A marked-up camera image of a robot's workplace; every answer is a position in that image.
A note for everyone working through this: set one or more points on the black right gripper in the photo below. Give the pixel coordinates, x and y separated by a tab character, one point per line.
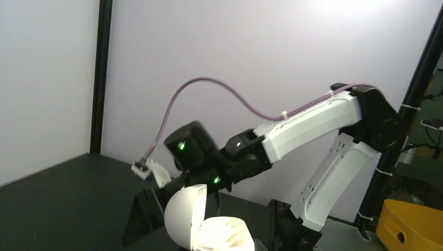
148	208

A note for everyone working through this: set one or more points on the white earbud charging case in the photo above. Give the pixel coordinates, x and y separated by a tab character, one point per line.
186	225

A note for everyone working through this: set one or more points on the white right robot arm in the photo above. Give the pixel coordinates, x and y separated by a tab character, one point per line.
366	125

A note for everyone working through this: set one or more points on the yellow plastic bin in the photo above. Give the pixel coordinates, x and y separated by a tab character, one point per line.
407	226

